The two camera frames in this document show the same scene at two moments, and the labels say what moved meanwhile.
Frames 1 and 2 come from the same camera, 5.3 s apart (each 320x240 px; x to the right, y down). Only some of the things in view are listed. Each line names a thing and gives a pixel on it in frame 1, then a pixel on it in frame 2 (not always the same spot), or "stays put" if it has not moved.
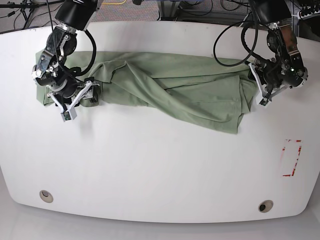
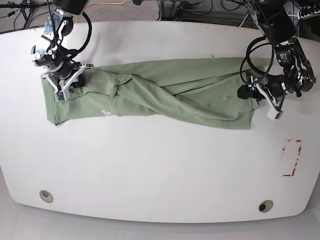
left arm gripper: [66, 99] to [60, 82]
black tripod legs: [27, 8] stays put
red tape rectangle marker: [291, 151] stays put
